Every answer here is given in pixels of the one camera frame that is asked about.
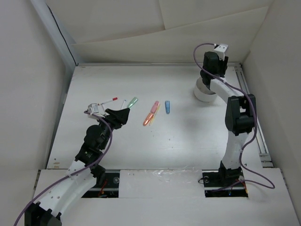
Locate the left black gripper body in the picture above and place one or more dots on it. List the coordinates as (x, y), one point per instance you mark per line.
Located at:
(116, 123)

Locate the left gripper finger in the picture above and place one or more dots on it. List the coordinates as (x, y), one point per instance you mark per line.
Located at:
(125, 112)
(112, 112)

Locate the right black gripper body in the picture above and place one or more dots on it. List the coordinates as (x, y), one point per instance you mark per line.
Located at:
(222, 65)

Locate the pink translucent highlighter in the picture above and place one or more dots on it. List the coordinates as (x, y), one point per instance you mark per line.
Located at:
(154, 107)

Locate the yellow thin pen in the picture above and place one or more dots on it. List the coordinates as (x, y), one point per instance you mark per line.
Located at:
(153, 118)

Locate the blue translucent highlighter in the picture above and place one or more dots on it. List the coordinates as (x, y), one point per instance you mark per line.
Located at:
(167, 107)

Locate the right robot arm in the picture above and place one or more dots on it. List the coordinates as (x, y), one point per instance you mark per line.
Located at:
(239, 120)

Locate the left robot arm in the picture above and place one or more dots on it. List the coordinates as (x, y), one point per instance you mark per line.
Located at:
(50, 206)

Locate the red capped white marker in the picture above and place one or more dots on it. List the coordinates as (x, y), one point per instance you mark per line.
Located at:
(108, 101)

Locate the green translucent highlighter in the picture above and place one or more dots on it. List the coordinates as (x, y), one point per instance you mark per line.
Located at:
(132, 102)

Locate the orange translucent highlighter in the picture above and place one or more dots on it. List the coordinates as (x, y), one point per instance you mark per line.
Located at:
(148, 119)

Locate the white round divided container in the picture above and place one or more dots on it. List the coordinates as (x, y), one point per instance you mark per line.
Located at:
(202, 93)

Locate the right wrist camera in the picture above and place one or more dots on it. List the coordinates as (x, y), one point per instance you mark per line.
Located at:
(220, 50)

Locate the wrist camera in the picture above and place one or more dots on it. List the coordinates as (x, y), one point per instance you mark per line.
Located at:
(220, 50)
(93, 108)

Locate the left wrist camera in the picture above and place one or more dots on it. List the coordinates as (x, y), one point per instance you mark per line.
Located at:
(93, 108)

